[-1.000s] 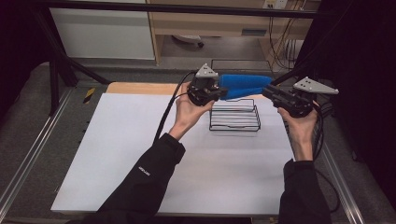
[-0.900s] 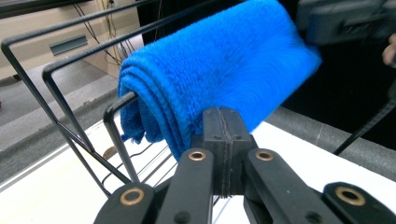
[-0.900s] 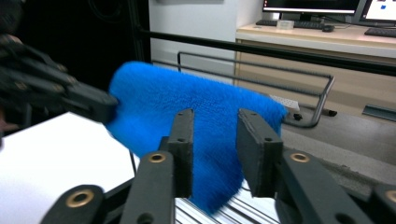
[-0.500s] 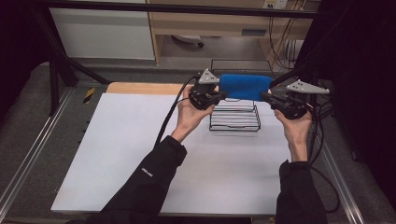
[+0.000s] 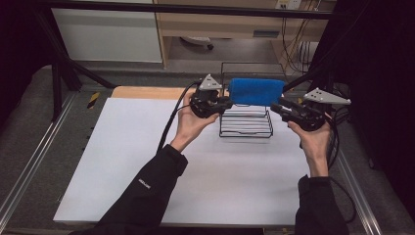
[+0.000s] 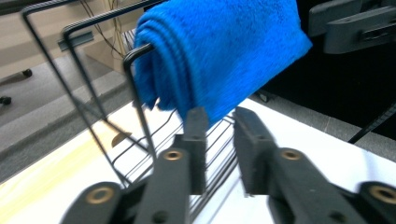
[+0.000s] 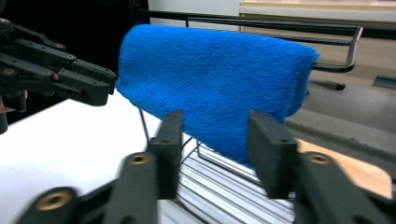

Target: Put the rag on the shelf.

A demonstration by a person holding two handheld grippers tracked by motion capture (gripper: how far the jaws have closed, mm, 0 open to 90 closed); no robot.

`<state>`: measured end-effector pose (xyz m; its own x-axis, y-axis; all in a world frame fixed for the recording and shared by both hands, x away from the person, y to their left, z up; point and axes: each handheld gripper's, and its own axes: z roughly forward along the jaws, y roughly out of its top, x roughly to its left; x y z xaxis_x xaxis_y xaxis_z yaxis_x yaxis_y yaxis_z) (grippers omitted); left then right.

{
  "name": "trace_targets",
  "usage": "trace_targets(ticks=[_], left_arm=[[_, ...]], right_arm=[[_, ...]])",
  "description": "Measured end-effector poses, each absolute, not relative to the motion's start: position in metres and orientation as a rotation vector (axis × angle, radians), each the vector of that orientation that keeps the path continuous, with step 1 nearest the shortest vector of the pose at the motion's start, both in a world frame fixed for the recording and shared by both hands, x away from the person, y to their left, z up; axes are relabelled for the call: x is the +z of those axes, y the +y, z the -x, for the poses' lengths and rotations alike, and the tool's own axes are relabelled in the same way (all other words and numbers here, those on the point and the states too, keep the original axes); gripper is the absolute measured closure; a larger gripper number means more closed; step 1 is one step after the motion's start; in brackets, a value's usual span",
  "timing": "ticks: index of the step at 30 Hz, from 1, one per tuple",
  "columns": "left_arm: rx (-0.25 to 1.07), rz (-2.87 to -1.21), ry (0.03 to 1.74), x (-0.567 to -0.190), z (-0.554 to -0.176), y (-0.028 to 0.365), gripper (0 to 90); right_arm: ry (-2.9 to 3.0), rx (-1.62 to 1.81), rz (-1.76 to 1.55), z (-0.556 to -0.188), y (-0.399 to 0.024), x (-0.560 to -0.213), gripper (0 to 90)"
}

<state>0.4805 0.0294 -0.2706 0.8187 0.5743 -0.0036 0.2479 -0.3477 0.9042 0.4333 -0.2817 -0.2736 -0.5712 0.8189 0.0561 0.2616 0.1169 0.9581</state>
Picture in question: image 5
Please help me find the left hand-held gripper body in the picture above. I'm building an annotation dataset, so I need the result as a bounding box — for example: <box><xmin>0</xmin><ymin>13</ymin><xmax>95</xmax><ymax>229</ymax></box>
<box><xmin>189</xmin><ymin>73</ymin><xmax>226</xmax><ymax>119</ymax></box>

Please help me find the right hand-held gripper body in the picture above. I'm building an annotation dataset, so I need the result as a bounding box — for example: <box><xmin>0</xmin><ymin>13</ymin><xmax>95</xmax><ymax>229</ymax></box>
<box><xmin>287</xmin><ymin>87</ymin><xmax>352</xmax><ymax>132</ymax></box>

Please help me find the black wire rack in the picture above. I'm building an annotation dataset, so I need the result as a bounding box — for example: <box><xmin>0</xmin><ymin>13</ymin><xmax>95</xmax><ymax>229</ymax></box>
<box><xmin>218</xmin><ymin>62</ymin><xmax>288</xmax><ymax>139</ymax></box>

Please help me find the blue towel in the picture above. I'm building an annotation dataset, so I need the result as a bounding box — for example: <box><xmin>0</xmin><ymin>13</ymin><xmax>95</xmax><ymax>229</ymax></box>
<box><xmin>227</xmin><ymin>77</ymin><xmax>287</xmax><ymax>107</ymax></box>

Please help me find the person's left hand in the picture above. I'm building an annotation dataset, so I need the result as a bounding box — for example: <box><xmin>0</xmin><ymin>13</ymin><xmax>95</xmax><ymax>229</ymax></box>
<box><xmin>169</xmin><ymin>92</ymin><xmax>220</xmax><ymax>154</ymax></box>

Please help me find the person's right hand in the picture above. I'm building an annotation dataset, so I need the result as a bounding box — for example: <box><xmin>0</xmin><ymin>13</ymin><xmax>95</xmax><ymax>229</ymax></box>
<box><xmin>287</xmin><ymin>112</ymin><xmax>332</xmax><ymax>179</ymax></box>

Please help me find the wooden board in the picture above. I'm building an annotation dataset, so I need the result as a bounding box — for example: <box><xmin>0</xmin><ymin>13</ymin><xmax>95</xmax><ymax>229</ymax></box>
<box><xmin>111</xmin><ymin>85</ymin><xmax>229</xmax><ymax>101</ymax></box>

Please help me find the white chair base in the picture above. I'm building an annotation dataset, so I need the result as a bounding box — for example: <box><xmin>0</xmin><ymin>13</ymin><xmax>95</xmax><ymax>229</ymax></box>
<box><xmin>180</xmin><ymin>35</ymin><xmax>215</xmax><ymax>51</ymax></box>

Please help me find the wooden desk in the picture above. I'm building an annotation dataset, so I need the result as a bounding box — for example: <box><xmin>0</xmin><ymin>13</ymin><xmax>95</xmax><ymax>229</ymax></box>
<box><xmin>153</xmin><ymin>0</ymin><xmax>337</xmax><ymax>68</ymax></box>

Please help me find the white sheet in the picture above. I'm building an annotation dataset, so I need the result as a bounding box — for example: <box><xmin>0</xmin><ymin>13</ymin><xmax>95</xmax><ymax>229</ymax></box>
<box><xmin>53</xmin><ymin>97</ymin><xmax>311</xmax><ymax>228</ymax></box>

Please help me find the black curtain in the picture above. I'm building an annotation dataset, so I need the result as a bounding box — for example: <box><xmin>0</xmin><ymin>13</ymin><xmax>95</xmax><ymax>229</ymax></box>
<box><xmin>309</xmin><ymin>0</ymin><xmax>415</xmax><ymax>223</ymax></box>
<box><xmin>0</xmin><ymin>0</ymin><xmax>53</xmax><ymax>109</ymax></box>

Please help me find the white power strip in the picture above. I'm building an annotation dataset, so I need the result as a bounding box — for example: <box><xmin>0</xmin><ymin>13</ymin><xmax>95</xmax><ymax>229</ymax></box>
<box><xmin>274</xmin><ymin>0</ymin><xmax>302</xmax><ymax>11</ymax></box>

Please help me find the white cabinet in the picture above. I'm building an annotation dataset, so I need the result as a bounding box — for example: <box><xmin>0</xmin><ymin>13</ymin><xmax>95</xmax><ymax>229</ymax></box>
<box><xmin>51</xmin><ymin>8</ymin><xmax>163</xmax><ymax>64</ymax></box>

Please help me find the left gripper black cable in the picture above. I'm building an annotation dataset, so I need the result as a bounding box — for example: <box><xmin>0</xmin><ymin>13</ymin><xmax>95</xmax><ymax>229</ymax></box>
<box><xmin>156</xmin><ymin>80</ymin><xmax>202</xmax><ymax>155</ymax></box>

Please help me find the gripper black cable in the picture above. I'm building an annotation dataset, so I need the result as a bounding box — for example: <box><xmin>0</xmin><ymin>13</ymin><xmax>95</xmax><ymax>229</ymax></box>
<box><xmin>156</xmin><ymin>80</ymin><xmax>202</xmax><ymax>155</ymax></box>
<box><xmin>324</xmin><ymin>104</ymin><xmax>358</xmax><ymax>224</ymax></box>

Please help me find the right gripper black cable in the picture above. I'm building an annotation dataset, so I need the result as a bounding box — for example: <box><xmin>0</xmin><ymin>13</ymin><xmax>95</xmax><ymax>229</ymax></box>
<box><xmin>324</xmin><ymin>104</ymin><xmax>358</xmax><ymax>224</ymax></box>

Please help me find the bundle of hanging cables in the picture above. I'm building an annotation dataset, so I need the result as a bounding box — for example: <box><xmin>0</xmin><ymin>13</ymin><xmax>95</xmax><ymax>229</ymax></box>
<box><xmin>281</xmin><ymin>16</ymin><xmax>322</xmax><ymax>74</ymax></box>

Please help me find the aluminium rail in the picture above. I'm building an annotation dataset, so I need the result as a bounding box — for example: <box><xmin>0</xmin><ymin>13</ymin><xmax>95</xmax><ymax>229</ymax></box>
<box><xmin>336</xmin><ymin>150</ymin><xmax>383</xmax><ymax>235</ymax></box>
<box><xmin>0</xmin><ymin>91</ymin><xmax>77</xmax><ymax>226</ymax></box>

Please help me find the black metal frame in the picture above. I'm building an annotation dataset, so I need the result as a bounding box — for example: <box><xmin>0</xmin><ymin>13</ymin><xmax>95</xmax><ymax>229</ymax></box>
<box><xmin>32</xmin><ymin>0</ymin><xmax>346</xmax><ymax>121</ymax></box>

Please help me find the yellow-handled tool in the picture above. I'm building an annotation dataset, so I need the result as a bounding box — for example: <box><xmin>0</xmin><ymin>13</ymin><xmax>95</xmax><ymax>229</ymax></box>
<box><xmin>86</xmin><ymin>91</ymin><xmax>101</xmax><ymax>110</ymax></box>

